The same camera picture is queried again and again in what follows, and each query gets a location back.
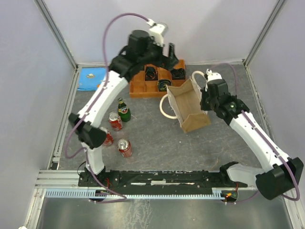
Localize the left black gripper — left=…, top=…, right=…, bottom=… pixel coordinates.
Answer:
left=138, top=35, right=179, bottom=70

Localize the canvas tote bag cat print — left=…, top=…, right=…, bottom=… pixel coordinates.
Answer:
left=159, top=71, right=211, bottom=133

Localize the green glass bottle red label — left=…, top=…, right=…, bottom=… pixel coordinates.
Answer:
left=118, top=98, right=131, bottom=122

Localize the red cola can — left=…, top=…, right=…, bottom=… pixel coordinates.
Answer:
left=108, top=112, right=123, bottom=131
left=100, top=127, right=114, bottom=146
left=117, top=139, right=132, bottom=157

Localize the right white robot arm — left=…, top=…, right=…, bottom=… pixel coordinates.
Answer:
left=200, top=79, right=304, bottom=201

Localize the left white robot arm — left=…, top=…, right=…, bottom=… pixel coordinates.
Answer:
left=69, top=27, right=179, bottom=186

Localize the dark rolled fabric item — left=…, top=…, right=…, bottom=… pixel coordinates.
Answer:
left=170, top=68, right=186, bottom=80
left=145, top=66, right=158, bottom=81
left=157, top=79, right=172, bottom=92

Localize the orange wooden compartment tray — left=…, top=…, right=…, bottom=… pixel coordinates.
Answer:
left=129, top=64, right=185, bottom=98

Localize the blue patterned cloth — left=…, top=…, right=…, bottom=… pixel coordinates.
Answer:
left=77, top=67, right=106, bottom=91

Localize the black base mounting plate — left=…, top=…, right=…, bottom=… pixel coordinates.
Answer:
left=78, top=169, right=248, bottom=195

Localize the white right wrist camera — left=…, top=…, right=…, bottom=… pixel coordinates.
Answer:
left=205, top=69, right=222, bottom=82

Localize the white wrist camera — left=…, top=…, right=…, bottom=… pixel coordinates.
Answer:
left=205, top=69, right=222, bottom=82
left=146, top=19, right=169, bottom=47

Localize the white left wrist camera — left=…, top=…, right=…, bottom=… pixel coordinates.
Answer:
left=146, top=19, right=169, bottom=47

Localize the blue toothed cable duct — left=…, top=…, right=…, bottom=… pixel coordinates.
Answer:
left=45, top=188, right=224, bottom=200

